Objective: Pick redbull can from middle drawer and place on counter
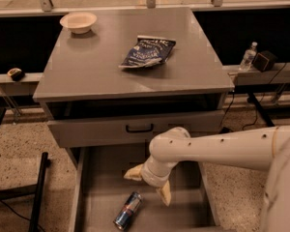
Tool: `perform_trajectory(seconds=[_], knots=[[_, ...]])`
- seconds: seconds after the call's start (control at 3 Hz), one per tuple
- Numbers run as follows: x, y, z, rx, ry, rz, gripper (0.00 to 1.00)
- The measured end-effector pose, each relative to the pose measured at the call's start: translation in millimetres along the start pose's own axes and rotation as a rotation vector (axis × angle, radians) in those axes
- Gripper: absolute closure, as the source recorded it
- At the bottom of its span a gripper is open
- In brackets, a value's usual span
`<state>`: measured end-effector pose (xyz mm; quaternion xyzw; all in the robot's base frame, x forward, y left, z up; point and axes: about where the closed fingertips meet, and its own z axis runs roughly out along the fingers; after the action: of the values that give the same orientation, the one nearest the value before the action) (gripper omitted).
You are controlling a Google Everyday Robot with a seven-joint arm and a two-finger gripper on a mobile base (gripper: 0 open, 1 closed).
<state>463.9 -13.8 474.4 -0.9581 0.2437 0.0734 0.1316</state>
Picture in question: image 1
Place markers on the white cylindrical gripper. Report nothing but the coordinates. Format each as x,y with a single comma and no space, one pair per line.
152,175

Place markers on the red bull can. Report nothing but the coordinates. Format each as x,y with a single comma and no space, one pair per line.
128,210

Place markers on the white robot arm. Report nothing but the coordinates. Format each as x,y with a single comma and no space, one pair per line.
265,149

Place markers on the grey open middle drawer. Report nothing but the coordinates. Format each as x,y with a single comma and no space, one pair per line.
102,190

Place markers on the grey top drawer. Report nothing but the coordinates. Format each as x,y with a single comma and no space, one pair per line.
111,130

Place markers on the grey drawer cabinet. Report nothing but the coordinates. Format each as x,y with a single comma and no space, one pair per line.
82,78

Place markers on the black metal stand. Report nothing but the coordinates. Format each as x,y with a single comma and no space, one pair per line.
36,190

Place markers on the blue chip bag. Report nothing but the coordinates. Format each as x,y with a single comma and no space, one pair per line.
149,51

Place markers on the clear water bottle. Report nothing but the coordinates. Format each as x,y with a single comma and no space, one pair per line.
249,57

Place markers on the small black box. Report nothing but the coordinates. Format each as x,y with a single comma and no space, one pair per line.
264,61

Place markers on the yellow black tape measure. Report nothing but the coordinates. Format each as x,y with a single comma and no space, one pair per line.
16,74

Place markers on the white paper bowl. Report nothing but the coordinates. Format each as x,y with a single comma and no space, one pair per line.
78,22

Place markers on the black drawer handle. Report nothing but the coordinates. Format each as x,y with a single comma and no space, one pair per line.
139,129

